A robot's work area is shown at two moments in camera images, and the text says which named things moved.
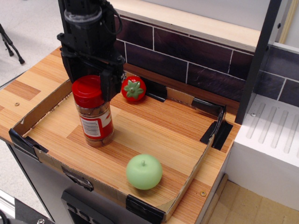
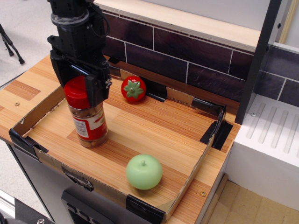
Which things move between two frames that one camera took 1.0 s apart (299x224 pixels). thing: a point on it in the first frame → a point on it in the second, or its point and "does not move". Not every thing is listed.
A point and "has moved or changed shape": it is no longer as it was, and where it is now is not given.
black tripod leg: [6, 39] does not move
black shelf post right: [258, 53] does not move
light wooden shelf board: [199, 25] does not move
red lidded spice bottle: [96, 114] has moved or changed shape
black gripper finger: [77, 68] → [65, 71]
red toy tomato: [133, 88] does not move
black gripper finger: [111, 81] → [98, 86]
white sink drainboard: [265, 156] does not move
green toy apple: [144, 171] does not move
